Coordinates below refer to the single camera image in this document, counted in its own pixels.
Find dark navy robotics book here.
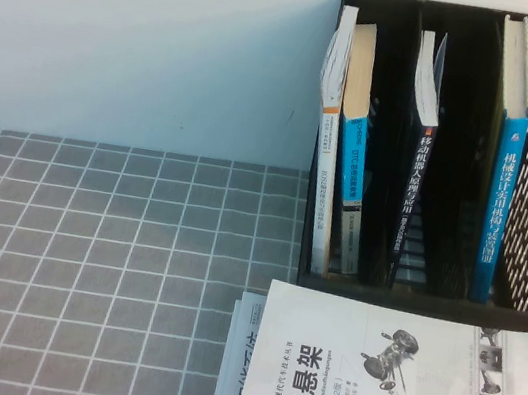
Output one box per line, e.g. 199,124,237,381
377,27,456,290

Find white book orange-striped spine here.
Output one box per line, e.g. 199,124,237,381
287,2,373,276

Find white intelligent systems book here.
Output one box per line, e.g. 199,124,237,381
210,287,272,395

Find grey checked tablecloth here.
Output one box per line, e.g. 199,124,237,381
0,106,528,395

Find white car suspension book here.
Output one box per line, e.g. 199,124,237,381
234,275,528,395

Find blue hardcover mechanism book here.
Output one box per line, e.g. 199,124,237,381
457,12,528,307

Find blue-spine book yellowed pages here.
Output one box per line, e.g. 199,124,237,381
314,18,400,278

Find black mesh book stand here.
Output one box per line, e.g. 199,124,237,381
290,0,528,335

